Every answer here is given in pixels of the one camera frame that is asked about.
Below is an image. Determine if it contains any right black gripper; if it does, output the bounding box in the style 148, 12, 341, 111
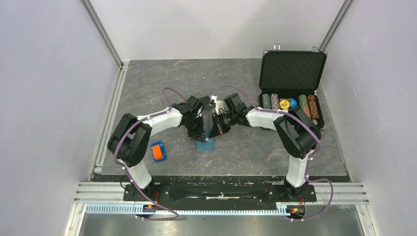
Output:
209, 111, 237, 139

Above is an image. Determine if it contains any blue card holder wallet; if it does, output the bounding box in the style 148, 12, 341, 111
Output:
196, 129, 215, 151

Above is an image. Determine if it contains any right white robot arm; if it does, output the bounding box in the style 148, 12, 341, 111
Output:
209, 93, 321, 201

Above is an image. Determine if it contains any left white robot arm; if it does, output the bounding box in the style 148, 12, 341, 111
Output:
107, 96, 210, 201

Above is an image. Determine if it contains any black poker chip case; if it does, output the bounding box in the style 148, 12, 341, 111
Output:
258, 49, 328, 129

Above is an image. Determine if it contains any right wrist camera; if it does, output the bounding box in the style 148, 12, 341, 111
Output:
209, 95, 224, 115

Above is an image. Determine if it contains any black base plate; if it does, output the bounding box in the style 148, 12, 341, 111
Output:
123, 176, 317, 210

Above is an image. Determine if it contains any white slotted cable duct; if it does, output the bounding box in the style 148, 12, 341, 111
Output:
85, 203, 305, 216

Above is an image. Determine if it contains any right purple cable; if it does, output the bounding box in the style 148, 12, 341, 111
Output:
215, 85, 334, 223

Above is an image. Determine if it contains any left aluminium frame post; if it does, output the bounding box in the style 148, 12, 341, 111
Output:
81, 0, 124, 68

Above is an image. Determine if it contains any aluminium frame post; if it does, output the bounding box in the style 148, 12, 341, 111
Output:
319, 0, 354, 51
81, 0, 124, 68

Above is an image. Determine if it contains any right aluminium frame post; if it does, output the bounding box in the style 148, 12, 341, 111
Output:
319, 0, 354, 51

